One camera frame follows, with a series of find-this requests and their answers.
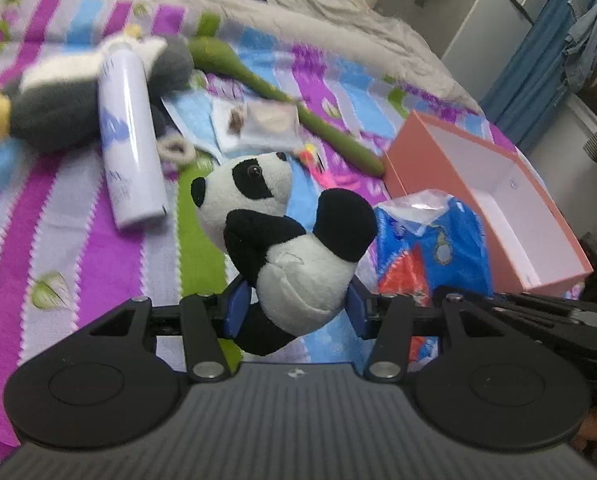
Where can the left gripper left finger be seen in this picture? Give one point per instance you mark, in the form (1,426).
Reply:
(123,374)

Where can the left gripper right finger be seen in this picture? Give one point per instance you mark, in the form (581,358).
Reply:
(470,375)

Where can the orange cardboard box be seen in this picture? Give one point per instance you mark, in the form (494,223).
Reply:
(531,246)

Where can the blue plastic snack bag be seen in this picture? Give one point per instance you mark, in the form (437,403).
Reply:
(426,240)

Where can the small panda plush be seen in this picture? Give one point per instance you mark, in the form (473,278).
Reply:
(300,275)

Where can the white rope ring toy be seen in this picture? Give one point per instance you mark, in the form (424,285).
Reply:
(175,150)

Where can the pink yellow feather keychain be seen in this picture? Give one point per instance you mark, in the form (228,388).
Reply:
(310,159)

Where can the clear zip pouch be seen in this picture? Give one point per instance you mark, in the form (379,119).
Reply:
(255,125)

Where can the blue face mask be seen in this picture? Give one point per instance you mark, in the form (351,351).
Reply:
(190,112)

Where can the striped colourful bed sheet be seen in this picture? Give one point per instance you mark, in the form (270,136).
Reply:
(84,227)

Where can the white lilac spray can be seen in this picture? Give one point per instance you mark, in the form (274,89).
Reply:
(132,168)

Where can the blue curtain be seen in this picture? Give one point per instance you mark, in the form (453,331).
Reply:
(526,95)

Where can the grey white penguin plush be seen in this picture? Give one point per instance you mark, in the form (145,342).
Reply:
(78,95)

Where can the hanging denim shirt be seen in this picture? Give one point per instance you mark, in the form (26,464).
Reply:
(579,53)

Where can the grey wardrobe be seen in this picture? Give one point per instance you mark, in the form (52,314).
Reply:
(475,39)

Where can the green plush massage stick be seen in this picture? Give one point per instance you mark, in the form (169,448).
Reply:
(212,55)

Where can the grey duvet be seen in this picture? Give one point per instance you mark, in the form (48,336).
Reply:
(349,28)

